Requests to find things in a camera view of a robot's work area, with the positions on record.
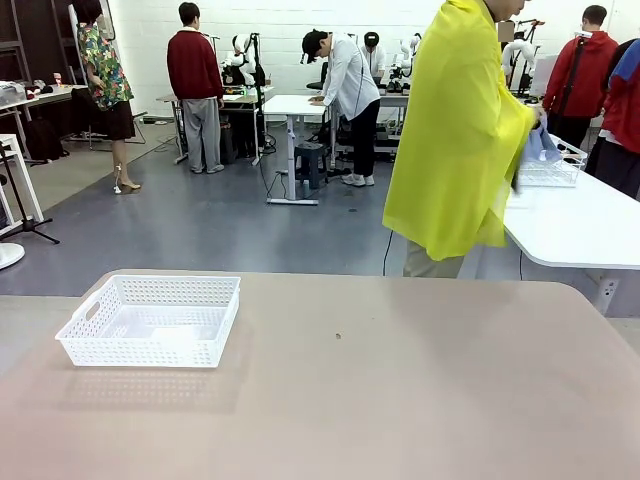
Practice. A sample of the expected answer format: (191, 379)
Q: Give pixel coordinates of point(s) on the white perforated plastic basket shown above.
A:
(150, 350)

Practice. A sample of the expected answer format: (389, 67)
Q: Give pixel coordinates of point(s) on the blue cloth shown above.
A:
(542, 145)

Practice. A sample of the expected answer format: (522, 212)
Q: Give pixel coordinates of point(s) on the grey plastic stool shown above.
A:
(310, 155)

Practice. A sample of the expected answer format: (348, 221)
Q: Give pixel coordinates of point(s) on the white standing desk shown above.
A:
(295, 104)

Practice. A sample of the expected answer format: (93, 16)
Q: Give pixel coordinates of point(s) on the black office chair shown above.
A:
(315, 82)

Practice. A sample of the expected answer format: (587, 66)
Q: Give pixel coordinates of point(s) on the wood top robot desk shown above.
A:
(240, 97)

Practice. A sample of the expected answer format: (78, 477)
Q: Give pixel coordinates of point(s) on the person in white shirt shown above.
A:
(350, 75)

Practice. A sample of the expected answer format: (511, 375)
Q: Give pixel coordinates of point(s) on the person in yellow poncho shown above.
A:
(450, 125)

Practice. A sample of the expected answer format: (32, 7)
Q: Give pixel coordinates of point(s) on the seated person with headset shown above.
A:
(376, 55)

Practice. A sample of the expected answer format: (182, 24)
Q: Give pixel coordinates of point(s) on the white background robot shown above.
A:
(240, 50)
(405, 55)
(520, 50)

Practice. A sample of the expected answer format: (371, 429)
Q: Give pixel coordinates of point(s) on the person in dark red sweater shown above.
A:
(192, 65)

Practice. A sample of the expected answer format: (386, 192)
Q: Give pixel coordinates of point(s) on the large white table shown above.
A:
(575, 225)

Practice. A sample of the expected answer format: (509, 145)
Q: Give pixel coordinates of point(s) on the person in floral shirt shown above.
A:
(102, 70)

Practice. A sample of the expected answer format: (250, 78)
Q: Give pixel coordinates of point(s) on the person in red hooded jacket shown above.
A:
(565, 85)

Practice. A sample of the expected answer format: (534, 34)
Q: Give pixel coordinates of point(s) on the black floor tripod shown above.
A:
(20, 200)

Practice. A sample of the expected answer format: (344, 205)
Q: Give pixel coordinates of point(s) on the white round fan base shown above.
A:
(10, 257)

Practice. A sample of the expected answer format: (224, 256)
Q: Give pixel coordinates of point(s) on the person in red blue jacket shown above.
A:
(625, 100)

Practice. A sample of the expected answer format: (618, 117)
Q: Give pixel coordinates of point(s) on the black camera tripod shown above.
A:
(578, 75)

